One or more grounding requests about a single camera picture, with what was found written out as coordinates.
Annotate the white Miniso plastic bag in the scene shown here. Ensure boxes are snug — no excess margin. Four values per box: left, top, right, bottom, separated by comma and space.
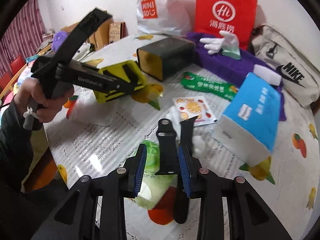
136, 0, 191, 36

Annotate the fruit sticker sheet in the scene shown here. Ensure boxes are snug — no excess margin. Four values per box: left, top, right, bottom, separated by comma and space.
172, 96, 217, 126

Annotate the clear plastic bag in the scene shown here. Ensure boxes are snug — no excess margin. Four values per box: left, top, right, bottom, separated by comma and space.
66, 90, 121, 126

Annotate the blue tissue pack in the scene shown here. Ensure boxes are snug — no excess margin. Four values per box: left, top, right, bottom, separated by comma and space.
213, 73, 281, 167

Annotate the red chair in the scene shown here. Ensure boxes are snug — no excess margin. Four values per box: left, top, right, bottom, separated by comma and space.
1, 55, 25, 90

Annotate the black left sleeve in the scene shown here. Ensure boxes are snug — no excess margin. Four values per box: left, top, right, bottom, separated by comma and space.
0, 97, 68, 240

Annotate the brown patterned book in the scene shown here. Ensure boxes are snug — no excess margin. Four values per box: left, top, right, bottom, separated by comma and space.
108, 22, 125, 44

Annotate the black watch strap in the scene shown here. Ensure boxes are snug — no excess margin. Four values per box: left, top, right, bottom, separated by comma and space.
154, 115, 199, 225

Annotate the purple towel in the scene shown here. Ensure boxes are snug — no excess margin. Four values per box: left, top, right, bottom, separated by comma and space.
186, 31, 287, 122

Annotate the person's left hand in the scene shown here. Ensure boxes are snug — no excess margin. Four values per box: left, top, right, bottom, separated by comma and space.
14, 77, 74, 123

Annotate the yellow mesh pouch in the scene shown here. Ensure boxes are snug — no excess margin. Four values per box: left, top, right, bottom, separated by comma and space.
94, 60, 147, 103

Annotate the dark green tea tin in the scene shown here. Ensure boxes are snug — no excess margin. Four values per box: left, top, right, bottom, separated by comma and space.
137, 37, 196, 82

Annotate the green snack packet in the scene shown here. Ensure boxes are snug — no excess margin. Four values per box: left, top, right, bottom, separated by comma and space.
181, 72, 238, 101

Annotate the red paper shopping bag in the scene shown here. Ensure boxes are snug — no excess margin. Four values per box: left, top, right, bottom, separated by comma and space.
194, 0, 258, 50

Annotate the cardboard box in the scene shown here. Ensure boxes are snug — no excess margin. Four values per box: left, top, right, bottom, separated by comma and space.
62, 16, 113, 50

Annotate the purple plush toy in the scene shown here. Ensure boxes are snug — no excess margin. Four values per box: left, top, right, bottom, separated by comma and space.
52, 30, 68, 52

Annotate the grey Nike bag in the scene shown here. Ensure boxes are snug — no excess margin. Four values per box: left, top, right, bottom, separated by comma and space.
251, 24, 319, 107

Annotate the white glove with green cuff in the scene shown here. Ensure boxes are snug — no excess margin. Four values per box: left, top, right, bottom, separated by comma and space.
200, 30, 241, 60

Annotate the fruit print tablecloth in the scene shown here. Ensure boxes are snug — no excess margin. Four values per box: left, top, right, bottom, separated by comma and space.
43, 33, 320, 240

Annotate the pink striped curtain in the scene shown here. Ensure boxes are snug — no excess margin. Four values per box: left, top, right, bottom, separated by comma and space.
1, 0, 45, 76

